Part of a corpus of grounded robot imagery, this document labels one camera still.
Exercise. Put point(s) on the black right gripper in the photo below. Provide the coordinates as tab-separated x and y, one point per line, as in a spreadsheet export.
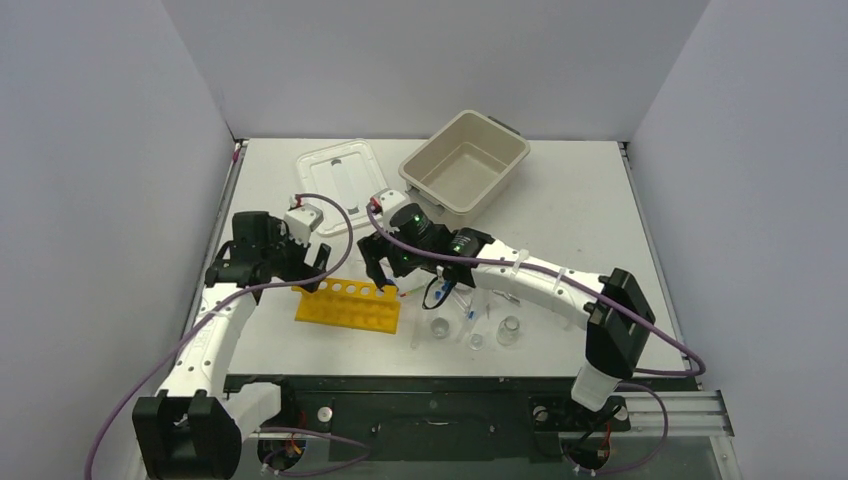
376	249

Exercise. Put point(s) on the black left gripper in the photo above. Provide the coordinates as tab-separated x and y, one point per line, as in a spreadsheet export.
301	270

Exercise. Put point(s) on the yellow test tube rack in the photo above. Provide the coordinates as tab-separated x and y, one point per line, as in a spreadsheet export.
350	304

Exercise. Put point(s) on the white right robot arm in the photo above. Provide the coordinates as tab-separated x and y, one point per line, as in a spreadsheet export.
610	308

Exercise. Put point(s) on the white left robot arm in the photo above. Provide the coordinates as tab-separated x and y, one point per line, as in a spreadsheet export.
187	430

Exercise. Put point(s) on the white bin lid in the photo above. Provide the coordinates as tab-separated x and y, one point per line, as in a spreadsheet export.
348	173

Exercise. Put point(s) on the small glass beaker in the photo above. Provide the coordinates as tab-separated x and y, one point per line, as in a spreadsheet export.
440	328

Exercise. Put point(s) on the beige plastic bin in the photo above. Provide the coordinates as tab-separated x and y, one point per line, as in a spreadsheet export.
459	171

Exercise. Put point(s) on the blue capped test tube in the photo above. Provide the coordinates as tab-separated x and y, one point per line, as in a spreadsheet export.
467	323

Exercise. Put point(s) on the small glass dish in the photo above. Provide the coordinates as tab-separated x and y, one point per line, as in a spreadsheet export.
476	342

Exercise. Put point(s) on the small glass flask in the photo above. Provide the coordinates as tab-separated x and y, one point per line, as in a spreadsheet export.
508	332

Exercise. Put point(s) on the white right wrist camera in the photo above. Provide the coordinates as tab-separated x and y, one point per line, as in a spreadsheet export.
385	204

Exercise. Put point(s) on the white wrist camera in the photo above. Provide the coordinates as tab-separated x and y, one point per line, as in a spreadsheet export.
301	220
385	204

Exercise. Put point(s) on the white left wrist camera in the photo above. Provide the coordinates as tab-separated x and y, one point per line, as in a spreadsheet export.
301	220

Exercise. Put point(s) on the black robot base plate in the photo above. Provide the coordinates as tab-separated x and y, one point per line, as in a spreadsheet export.
339	419

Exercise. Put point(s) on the aluminium rail frame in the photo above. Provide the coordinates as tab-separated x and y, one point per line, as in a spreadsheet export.
678	435

